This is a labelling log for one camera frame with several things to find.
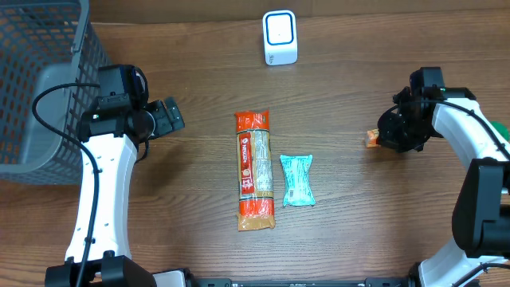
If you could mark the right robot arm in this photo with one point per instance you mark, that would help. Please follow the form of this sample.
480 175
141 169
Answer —
480 221

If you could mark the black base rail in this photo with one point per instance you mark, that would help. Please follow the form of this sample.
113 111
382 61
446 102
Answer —
368 282

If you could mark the teal snack packet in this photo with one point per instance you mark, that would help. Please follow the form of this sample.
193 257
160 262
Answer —
298 190

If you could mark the green lid jar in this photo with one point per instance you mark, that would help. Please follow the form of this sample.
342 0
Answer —
502 129

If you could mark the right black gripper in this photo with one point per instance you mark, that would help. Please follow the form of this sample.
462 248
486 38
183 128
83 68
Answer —
391 134

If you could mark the white barcode scanner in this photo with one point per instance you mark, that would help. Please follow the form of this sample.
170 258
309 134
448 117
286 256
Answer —
280 37

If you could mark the orange tissue pack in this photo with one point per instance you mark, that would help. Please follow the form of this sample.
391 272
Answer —
372 138

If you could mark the grey plastic mesh basket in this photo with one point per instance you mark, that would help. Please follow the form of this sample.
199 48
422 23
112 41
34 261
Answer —
50 56

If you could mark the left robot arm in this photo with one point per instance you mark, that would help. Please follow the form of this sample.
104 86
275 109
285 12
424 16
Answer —
109 134

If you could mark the red spaghetti pasta package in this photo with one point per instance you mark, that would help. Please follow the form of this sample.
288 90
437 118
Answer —
254 172

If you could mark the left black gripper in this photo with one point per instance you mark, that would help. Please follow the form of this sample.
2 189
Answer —
168 117

